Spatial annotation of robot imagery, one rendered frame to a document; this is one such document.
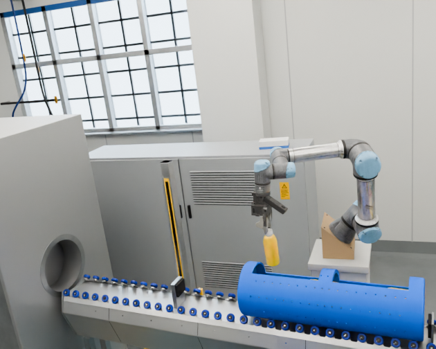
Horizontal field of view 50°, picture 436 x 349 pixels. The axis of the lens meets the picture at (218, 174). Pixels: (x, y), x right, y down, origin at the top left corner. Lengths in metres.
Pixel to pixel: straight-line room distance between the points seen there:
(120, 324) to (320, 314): 1.24
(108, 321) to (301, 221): 1.73
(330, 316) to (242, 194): 1.81
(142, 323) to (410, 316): 1.47
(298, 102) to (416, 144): 1.21
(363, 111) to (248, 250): 1.81
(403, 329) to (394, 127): 2.87
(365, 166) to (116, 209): 2.79
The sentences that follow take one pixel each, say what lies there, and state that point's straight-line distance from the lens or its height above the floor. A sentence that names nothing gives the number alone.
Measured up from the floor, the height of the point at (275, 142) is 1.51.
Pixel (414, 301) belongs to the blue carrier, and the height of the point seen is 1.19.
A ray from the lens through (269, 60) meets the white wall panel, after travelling 4.94.
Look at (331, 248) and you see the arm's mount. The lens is 2.70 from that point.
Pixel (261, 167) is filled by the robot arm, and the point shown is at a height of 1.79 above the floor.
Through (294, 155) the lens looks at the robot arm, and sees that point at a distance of 2.34.
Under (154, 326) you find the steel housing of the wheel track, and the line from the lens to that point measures 2.86.
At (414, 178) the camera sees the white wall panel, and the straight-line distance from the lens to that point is 5.04.
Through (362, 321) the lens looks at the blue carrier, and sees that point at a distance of 2.35.
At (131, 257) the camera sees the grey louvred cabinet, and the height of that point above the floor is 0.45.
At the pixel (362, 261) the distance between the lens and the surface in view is 2.70.
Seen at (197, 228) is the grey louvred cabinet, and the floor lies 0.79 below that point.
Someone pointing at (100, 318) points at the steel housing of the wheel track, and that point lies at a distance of 3.08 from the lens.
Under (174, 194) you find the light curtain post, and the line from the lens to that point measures 2.94.
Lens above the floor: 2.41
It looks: 16 degrees down
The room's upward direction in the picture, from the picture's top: 7 degrees counter-clockwise
